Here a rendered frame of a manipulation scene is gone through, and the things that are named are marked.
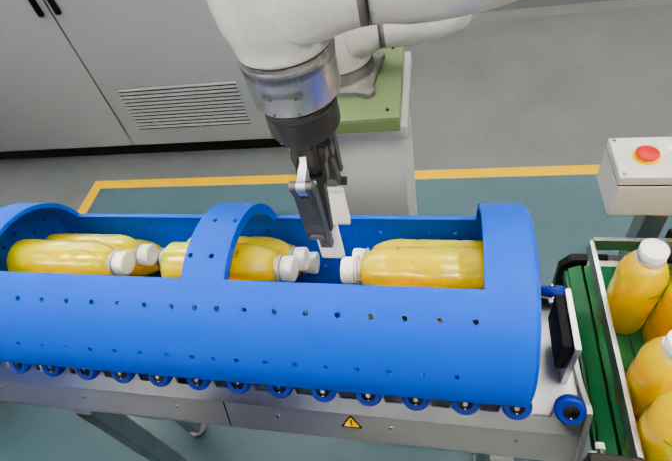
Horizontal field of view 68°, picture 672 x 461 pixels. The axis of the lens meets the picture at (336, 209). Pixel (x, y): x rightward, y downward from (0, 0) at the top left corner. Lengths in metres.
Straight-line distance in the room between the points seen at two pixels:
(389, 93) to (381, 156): 0.16
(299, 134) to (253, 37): 0.11
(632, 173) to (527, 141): 1.71
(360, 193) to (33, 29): 1.93
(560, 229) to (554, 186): 0.25
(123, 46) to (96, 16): 0.16
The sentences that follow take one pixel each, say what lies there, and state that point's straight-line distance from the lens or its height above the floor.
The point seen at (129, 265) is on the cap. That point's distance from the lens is 0.88.
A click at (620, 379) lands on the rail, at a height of 0.98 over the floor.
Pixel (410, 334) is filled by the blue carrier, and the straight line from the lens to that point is 0.64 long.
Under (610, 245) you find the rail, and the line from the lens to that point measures 1.03.
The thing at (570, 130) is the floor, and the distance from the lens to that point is 2.75.
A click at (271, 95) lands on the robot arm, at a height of 1.50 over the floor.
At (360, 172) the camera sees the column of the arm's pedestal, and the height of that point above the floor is 0.84.
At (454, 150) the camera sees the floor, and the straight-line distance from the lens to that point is 2.59.
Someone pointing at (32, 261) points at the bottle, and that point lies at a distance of 0.95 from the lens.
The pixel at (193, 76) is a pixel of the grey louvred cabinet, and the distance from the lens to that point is 2.59.
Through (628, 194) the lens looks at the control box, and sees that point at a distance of 0.99.
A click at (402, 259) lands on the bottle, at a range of 0.69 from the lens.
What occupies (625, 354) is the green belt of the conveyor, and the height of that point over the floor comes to 0.90.
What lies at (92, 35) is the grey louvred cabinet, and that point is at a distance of 2.69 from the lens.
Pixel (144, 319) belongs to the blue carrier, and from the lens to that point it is 0.76.
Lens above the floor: 1.75
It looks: 48 degrees down
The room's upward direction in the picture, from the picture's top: 14 degrees counter-clockwise
